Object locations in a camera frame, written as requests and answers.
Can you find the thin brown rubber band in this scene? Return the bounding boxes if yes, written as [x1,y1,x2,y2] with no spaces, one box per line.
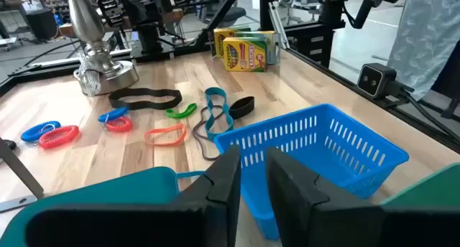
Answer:
[192,105,226,162]

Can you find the patterned pale blue cloth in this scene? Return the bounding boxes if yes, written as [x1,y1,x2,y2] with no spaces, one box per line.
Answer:
[387,0,460,101]

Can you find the orange rubber band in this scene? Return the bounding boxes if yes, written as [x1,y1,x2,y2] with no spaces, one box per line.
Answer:
[144,123,188,147]

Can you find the mint green plastic bin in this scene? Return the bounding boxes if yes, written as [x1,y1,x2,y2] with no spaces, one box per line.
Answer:
[379,163,460,209]

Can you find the clear-wrapped lamp cord bundle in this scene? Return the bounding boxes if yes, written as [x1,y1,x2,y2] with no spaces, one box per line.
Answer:
[77,58,102,97]

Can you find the yellow green crayon box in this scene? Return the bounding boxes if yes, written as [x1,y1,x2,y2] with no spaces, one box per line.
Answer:
[222,37,269,73]
[213,27,252,58]

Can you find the red coil wrist keychain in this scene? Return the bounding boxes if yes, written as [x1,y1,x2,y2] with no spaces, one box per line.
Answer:
[39,125,81,149]
[105,116,134,134]

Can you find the blue coil wrist keychain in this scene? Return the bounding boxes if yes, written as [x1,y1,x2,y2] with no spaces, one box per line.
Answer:
[20,121,61,143]
[97,106,129,124]

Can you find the large black rubber band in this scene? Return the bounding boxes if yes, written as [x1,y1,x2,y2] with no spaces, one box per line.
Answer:
[108,88,183,111]

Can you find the yellow green snack packets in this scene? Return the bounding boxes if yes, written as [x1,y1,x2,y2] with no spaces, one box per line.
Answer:
[235,30,281,65]

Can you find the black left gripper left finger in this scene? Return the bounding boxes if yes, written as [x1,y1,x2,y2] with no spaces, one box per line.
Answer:
[24,145,242,247]

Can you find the blue slotted plastic basket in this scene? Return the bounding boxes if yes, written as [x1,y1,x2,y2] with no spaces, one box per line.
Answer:
[213,103,410,241]

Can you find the silver metal lamp base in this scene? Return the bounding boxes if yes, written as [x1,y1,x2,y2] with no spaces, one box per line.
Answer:
[65,0,139,97]

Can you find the teal rubber band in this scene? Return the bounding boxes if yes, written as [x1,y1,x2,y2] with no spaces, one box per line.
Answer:
[204,87,234,142]

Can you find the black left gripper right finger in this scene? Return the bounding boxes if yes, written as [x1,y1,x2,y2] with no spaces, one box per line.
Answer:
[266,146,460,247]

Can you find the green rubber band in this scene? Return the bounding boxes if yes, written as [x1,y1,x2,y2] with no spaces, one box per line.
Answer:
[165,103,198,120]

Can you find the black camera cable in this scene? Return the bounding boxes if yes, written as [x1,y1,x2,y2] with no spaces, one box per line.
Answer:
[395,81,460,140]

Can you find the black cube table camera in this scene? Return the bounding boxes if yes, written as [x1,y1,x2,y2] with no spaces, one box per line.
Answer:
[356,62,398,99]

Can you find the short wide black rubber band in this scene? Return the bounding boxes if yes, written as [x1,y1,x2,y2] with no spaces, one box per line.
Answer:
[229,95,255,120]

